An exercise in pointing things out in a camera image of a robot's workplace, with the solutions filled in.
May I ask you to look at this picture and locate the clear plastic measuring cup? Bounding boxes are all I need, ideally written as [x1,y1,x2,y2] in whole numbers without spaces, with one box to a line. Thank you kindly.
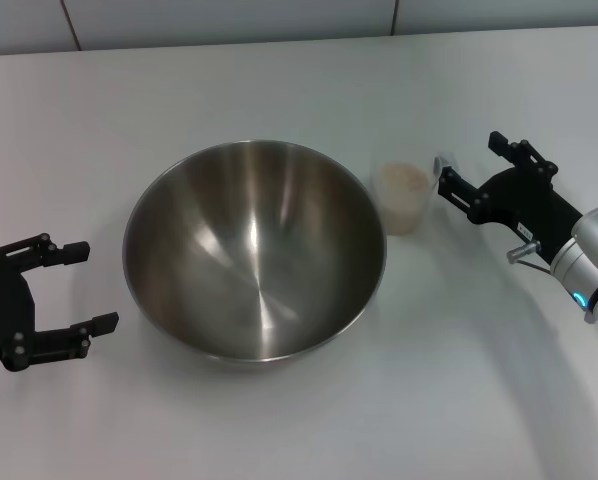
[371,153,459,237]

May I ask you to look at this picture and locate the white rice grains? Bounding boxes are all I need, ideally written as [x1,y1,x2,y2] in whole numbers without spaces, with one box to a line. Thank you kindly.
[381,162,428,234]

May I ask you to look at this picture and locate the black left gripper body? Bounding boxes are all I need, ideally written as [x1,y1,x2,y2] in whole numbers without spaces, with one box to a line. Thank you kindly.
[0,258,36,373]

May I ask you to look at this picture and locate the right gripper connector cable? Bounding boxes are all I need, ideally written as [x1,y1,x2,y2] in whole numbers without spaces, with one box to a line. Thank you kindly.
[505,239,555,274]

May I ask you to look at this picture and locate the stainless steel mixing bowl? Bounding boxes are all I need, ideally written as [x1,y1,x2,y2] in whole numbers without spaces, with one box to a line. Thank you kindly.
[122,139,388,362]

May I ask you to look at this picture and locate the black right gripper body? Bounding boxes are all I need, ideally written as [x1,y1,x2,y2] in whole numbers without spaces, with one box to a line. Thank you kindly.
[470,166,586,264]

